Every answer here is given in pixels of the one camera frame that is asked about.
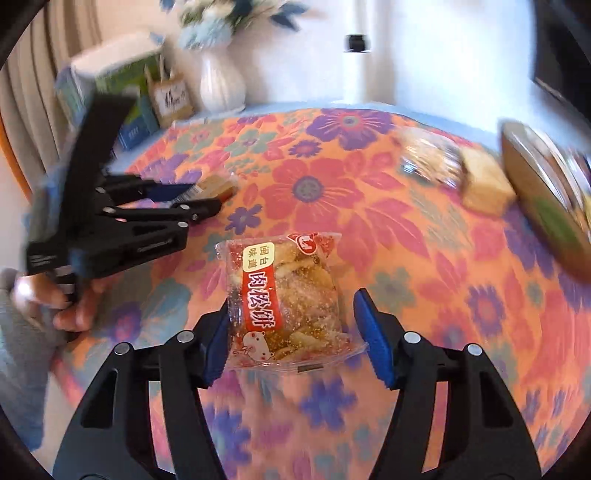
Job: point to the red label pastry snack packet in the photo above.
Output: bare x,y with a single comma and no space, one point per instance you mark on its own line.
284,300

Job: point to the beige curtain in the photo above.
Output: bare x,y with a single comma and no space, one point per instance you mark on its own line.
46,50

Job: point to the black wall socket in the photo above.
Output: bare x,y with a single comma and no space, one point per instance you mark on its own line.
358,43

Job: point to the dark panel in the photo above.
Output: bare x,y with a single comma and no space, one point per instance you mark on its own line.
558,50

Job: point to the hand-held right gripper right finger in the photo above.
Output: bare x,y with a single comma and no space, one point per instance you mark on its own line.
376,337

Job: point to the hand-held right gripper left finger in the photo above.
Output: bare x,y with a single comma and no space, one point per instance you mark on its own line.
217,341

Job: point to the person's left hand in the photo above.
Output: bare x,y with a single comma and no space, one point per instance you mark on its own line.
74,314

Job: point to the green and white cardboard box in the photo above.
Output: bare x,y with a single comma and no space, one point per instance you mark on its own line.
124,74

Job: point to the clear packet of brown snacks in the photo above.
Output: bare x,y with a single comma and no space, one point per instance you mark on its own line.
431,157

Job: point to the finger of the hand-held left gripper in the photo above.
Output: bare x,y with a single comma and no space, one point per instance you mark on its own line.
175,190
194,212

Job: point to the small blue box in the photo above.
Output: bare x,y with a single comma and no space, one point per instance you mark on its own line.
134,129

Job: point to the small tan snack bar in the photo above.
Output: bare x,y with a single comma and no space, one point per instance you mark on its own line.
217,188

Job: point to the white ribbed vase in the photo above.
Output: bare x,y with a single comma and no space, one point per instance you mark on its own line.
221,85

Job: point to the tan square snack packet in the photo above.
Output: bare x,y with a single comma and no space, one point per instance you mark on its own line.
485,184

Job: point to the green round tin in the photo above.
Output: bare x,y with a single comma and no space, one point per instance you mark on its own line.
545,198

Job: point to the floral tablecloth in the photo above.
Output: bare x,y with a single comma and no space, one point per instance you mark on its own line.
351,207

